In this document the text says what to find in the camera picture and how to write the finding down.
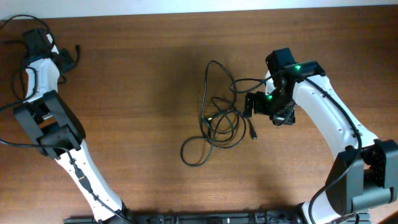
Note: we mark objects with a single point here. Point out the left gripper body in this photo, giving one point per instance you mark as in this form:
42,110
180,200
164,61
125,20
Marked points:
64,61

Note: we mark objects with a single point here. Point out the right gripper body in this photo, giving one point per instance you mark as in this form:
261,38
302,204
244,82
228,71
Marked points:
275,106

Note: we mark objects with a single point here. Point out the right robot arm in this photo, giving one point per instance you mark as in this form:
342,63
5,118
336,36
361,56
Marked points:
364,172

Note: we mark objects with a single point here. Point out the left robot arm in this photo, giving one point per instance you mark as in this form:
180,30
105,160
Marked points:
54,128

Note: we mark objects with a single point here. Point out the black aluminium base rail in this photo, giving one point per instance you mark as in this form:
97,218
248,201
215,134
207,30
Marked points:
270,217

